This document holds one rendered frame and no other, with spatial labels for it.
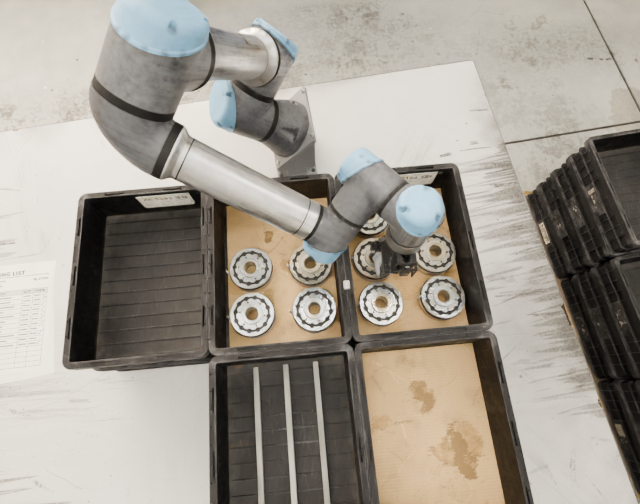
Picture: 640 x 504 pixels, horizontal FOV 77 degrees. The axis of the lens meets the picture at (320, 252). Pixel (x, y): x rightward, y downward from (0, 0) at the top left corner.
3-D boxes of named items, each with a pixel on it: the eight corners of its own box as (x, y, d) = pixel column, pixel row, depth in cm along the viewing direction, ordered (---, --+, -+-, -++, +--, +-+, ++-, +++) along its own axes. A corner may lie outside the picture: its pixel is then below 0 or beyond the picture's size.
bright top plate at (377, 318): (357, 283, 95) (357, 282, 95) (399, 280, 96) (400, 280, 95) (361, 326, 92) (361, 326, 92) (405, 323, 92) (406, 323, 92)
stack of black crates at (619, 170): (523, 195, 181) (586, 137, 138) (587, 184, 182) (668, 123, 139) (555, 281, 168) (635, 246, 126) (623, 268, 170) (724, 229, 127)
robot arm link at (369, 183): (317, 194, 73) (361, 235, 70) (353, 142, 67) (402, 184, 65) (336, 190, 79) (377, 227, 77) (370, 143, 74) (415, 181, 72)
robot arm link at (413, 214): (417, 169, 66) (458, 204, 64) (404, 199, 76) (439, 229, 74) (384, 200, 64) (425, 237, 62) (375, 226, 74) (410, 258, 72)
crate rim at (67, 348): (84, 198, 97) (78, 193, 95) (209, 187, 98) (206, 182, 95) (67, 371, 85) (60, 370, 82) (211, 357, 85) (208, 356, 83)
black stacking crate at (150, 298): (105, 214, 106) (80, 195, 95) (218, 205, 107) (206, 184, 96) (93, 371, 94) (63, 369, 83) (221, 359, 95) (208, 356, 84)
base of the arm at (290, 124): (272, 117, 119) (243, 105, 112) (306, 92, 108) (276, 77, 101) (275, 164, 115) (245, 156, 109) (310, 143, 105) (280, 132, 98)
